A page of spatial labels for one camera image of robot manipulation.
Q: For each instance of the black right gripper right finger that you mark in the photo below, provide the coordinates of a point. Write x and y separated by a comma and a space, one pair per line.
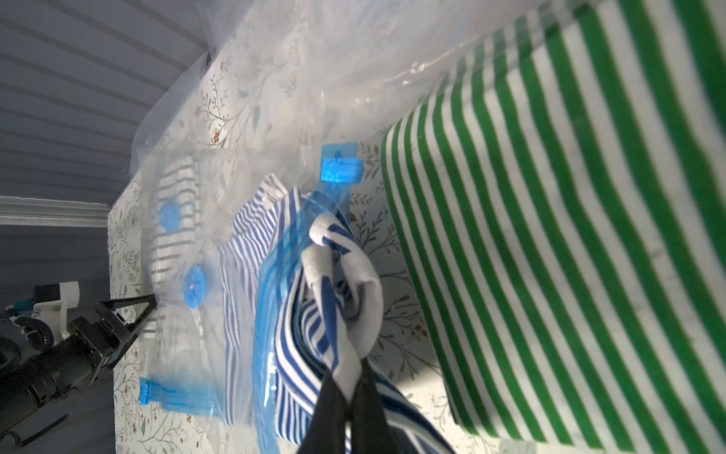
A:
369, 425

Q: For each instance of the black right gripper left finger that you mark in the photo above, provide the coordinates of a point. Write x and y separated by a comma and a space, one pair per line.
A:
326, 432

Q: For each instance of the clear vacuum bag blue zipper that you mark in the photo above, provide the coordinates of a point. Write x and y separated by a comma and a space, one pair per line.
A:
201, 362

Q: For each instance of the blue white striped garment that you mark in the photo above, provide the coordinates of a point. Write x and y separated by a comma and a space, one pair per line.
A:
319, 309

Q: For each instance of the green white striped garment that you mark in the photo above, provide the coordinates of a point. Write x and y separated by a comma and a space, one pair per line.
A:
560, 201

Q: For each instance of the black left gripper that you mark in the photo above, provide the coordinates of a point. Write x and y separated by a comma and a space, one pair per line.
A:
74, 363

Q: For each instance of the black white striped garment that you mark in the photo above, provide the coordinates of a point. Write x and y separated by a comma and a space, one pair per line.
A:
179, 181

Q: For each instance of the blue valve cap on bag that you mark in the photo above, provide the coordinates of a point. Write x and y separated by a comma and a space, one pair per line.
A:
194, 286

